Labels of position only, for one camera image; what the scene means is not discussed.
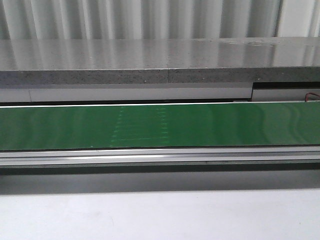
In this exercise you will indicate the white corrugated curtain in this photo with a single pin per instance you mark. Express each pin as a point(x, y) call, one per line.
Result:
point(158, 19)

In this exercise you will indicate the green conveyor belt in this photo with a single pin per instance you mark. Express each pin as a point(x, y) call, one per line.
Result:
point(75, 127)

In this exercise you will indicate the aluminium conveyor front rail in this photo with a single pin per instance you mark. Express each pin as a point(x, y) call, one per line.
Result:
point(160, 160)

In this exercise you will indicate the grey conveyor rear rail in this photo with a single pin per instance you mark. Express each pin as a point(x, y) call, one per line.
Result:
point(158, 92)

